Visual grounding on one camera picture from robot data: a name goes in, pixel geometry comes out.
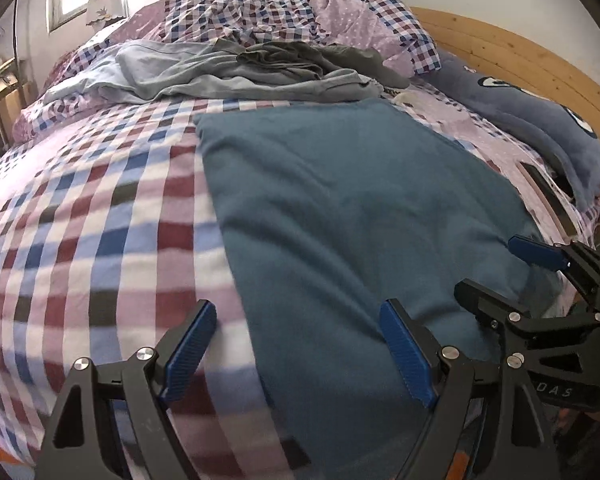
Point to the light blue garment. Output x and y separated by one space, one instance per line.
103 72

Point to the plaid folded quilt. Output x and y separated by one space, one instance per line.
386 26

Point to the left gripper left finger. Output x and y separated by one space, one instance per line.
82 440

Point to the cardboard boxes stack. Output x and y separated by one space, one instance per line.
16 93

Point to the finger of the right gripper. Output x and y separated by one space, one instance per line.
490 304
579 263

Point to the olive green garment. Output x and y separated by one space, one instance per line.
302 61

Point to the black clothes rack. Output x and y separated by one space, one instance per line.
17 35

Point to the plaid bed sheet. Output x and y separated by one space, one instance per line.
108 237

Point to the dark blue plush pillow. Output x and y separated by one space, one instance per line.
564 139

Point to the dark teal sweater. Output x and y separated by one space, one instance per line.
325 212

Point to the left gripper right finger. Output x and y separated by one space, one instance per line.
514 439

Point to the grey trousers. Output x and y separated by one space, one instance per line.
152 70

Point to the wooden headboard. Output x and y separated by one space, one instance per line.
497 52

